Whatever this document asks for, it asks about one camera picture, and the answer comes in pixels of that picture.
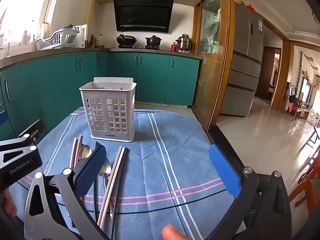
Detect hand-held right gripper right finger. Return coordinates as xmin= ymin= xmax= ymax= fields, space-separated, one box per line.
xmin=207 ymin=144 xmax=292 ymax=240

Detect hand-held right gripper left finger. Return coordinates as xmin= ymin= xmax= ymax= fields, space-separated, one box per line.
xmin=24 ymin=142 xmax=110 ymax=240

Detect steel spoon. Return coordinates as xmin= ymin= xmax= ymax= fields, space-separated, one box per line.
xmin=79 ymin=144 xmax=93 ymax=165
xmin=98 ymin=156 xmax=116 ymax=219

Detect black chopstick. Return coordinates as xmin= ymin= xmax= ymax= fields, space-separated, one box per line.
xmin=113 ymin=148 xmax=127 ymax=230
xmin=115 ymin=148 xmax=129 ymax=230

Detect white perforated utensil holder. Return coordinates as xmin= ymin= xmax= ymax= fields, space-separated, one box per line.
xmin=79 ymin=77 xmax=137 ymax=143

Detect person's left hand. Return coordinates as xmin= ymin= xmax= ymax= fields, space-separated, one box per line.
xmin=0 ymin=188 xmax=18 ymax=221

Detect person's right hand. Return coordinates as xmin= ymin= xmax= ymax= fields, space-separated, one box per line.
xmin=162 ymin=224 xmax=187 ymax=240

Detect blue striped cloth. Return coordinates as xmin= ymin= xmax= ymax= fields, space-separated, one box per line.
xmin=7 ymin=107 xmax=248 ymax=240

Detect teal side base cabinet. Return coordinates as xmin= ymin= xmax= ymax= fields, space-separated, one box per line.
xmin=0 ymin=52 xmax=110 ymax=145

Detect kitchen faucet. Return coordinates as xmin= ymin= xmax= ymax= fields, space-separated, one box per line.
xmin=4 ymin=30 xmax=12 ymax=57

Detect grey kitchen countertop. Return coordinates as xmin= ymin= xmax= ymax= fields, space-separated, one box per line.
xmin=0 ymin=47 xmax=202 ymax=68

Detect white dish rack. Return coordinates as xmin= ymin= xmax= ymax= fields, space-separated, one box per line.
xmin=35 ymin=25 xmax=80 ymax=51

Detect dark wooden armchair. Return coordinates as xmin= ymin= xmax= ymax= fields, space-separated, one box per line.
xmin=292 ymin=99 xmax=310 ymax=121

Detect hanging clothes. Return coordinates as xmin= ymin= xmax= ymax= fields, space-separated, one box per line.
xmin=287 ymin=82 xmax=297 ymax=113

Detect grey refrigerator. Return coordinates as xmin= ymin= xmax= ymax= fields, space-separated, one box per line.
xmin=220 ymin=2 xmax=264 ymax=117

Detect teal stove base cabinet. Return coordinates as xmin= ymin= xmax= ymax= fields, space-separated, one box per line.
xmin=109 ymin=52 xmax=200 ymax=106

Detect kitchen window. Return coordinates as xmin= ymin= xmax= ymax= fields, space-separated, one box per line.
xmin=0 ymin=0 xmax=66 ymax=48

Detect white cutting board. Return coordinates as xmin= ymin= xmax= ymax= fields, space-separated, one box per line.
xmin=75 ymin=24 xmax=89 ymax=48

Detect glass sliding door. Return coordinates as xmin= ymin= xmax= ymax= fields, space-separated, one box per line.
xmin=191 ymin=0 xmax=236 ymax=132

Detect green vine garland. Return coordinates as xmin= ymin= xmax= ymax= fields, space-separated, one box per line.
xmin=296 ymin=51 xmax=304 ymax=98

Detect gas stove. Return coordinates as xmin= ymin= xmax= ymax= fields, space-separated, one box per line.
xmin=117 ymin=45 xmax=161 ymax=51

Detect black wok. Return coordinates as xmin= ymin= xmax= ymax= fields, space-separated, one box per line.
xmin=116 ymin=33 xmax=138 ymax=47

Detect steel stock pot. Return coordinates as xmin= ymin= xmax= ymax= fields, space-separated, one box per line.
xmin=175 ymin=34 xmax=192 ymax=52

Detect black cooking pot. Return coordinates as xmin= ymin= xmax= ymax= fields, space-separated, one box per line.
xmin=145 ymin=35 xmax=163 ymax=48

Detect black range hood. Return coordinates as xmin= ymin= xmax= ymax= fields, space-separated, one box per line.
xmin=113 ymin=0 xmax=174 ymax=34

